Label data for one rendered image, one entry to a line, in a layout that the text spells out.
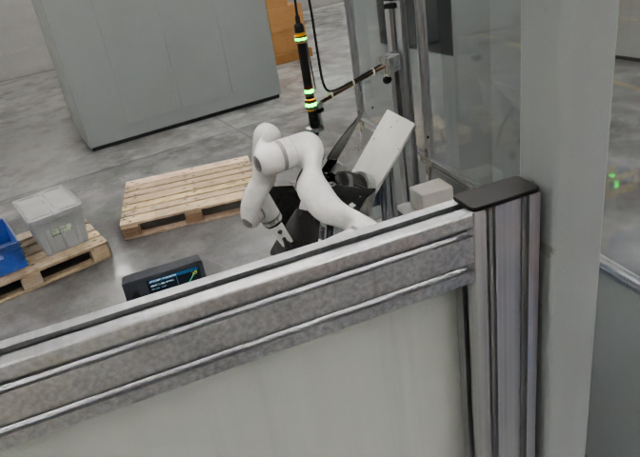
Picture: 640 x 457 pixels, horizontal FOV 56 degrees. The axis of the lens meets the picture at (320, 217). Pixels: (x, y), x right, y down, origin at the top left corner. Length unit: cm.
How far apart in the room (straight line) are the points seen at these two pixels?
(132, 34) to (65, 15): 75
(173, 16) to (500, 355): 743
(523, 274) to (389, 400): 16
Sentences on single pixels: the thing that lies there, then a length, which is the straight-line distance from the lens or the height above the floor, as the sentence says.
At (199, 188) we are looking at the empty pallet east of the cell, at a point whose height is 13.
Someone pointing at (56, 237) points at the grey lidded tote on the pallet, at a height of 28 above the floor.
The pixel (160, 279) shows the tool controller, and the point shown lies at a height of 124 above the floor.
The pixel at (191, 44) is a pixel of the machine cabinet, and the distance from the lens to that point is 790.
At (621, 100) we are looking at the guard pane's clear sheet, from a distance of 205.
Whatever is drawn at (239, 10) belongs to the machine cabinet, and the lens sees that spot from 809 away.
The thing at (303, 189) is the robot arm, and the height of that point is 146.
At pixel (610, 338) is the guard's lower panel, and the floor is 71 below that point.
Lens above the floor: 221
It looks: 27 degrees down
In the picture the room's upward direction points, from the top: 9 degrees counter-clockwise
